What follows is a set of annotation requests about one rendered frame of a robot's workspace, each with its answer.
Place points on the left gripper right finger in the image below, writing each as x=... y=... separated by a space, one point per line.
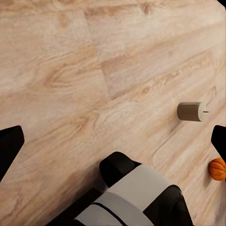
x=218 y=139

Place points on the pumpkin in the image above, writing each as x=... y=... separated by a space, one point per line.
x=217 y=169

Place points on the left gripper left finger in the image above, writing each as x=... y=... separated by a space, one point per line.
x=11 y=141

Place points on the pillar candle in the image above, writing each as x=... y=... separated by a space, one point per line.
x=191 y=111

